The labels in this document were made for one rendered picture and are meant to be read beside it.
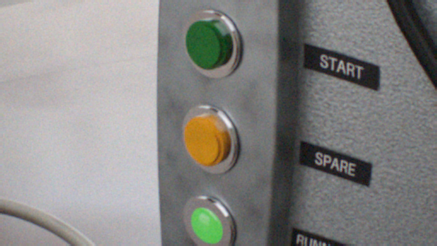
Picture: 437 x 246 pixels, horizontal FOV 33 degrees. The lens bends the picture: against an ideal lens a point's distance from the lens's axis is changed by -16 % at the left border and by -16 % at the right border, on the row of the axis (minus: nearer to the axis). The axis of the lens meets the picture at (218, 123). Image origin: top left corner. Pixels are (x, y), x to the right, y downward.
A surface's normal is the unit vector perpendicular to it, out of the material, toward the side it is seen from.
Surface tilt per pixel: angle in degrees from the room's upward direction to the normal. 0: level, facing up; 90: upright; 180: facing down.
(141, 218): 0
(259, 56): 90
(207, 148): 90
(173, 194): 90
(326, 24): 90
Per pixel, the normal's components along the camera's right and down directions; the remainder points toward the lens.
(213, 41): -0.64, 0.28
